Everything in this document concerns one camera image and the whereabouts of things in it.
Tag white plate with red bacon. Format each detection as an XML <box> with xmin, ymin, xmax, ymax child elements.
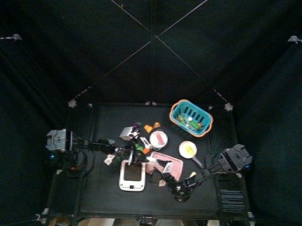
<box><xmin>148</xmin><ymin>130</ymin><xmax>169</xmax><ymax>149</ymax></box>

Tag white toy scale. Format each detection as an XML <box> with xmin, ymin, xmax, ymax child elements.
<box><xmin>117</xmin><ymin>159</ymin><xmax>146</xmax><ymax>192</ymax></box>

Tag grey toy box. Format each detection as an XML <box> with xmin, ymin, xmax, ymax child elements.
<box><xmin>118</xmin><ymin>126</ymin><xmax>137</xmax><ymax>141</ymax></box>

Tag teal basket with orange rim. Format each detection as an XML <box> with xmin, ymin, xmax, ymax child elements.
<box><xmin>168</xmin><ymin>99</ymin><xmax>215</xmax><ymax>139</ymax></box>

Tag black pot lid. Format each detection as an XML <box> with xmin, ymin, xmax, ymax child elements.
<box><xmin>171</xmin><ymin>186</ymin><xmax>193</xmax><ymax>203</ymax></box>

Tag green toy vegetables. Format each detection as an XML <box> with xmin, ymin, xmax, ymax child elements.
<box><xmin>176</xmin><ymin>114</ymin><xmax>204</xmax><ymax>131</ymax></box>

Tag white pan with yellow egg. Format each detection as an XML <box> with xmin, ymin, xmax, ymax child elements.
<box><xmin>177</xmin><ymin>140</ymin><xmax>205</xmax><ymax>169</ymax></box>

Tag pink rectangular tray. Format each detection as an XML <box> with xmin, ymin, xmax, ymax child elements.
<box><xmin>145</xmin><ymin>151</ymin><xmax>185</xmax><ymax>183</ymax></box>

